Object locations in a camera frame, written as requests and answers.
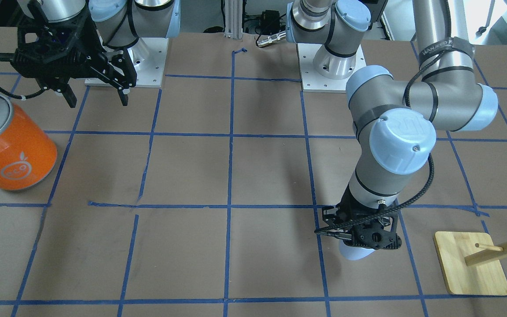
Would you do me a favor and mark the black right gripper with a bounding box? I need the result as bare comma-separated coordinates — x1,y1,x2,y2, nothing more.
11,7,137,108

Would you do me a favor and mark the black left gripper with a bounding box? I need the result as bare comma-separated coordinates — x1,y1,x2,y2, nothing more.
321,188,402,250

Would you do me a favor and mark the light blue plastic cup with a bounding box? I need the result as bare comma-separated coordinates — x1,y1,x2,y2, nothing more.
338,240,375,261

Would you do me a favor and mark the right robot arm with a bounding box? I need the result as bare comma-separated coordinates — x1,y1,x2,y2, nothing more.
10,0,180,108

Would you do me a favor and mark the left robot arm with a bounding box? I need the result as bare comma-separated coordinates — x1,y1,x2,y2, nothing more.
286,0,498,260

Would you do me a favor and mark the wooden cup stand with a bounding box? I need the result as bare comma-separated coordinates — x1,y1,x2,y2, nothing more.
430,230,507,297

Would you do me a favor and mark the orange can with grey lid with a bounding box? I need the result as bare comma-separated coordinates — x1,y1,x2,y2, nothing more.
0,94,58,191

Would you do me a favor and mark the aluminium frame post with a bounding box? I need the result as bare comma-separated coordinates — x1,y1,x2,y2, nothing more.
223,0,245,41

